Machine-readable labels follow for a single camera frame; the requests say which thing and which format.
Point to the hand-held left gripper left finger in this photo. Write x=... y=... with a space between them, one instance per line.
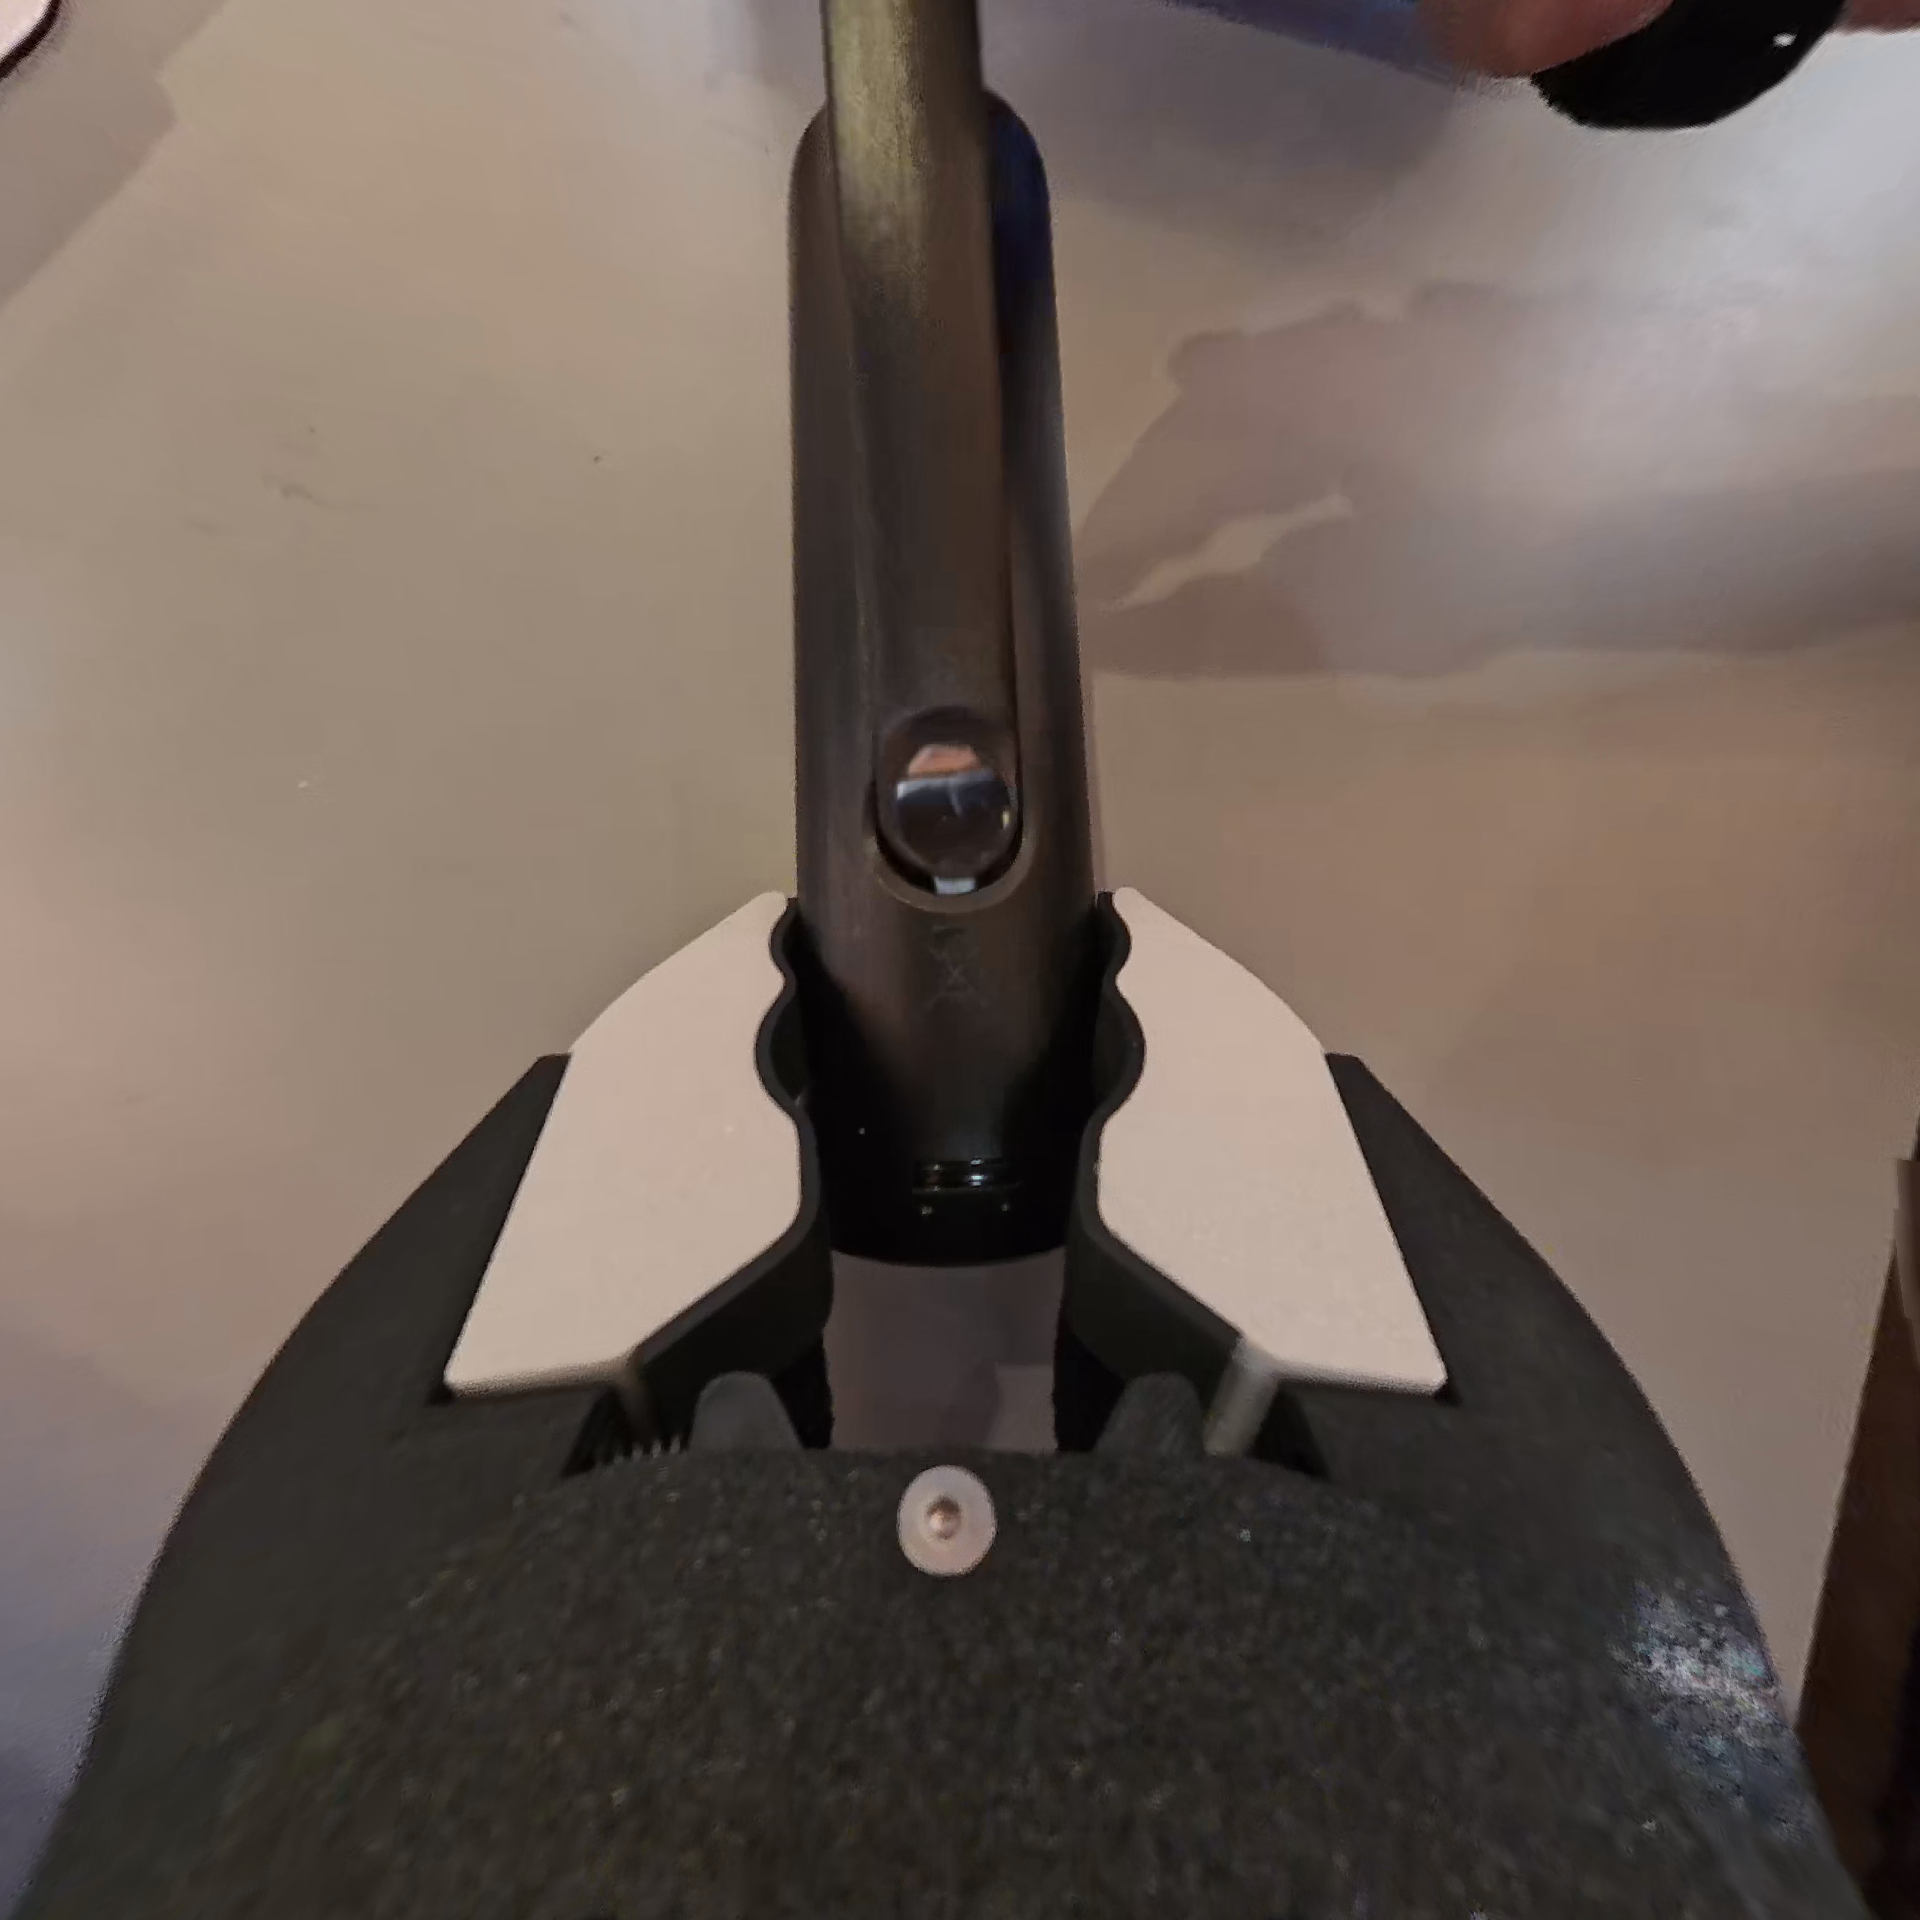
x=644 y=1200

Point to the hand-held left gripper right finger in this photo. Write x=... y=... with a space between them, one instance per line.
x=1275 y=1200

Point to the black remote control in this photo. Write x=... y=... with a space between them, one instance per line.
x=899 y=451

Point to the person's right hand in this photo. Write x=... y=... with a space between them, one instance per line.
x=1560 y=28

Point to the grey desk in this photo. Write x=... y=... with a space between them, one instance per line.
x=376 y=674

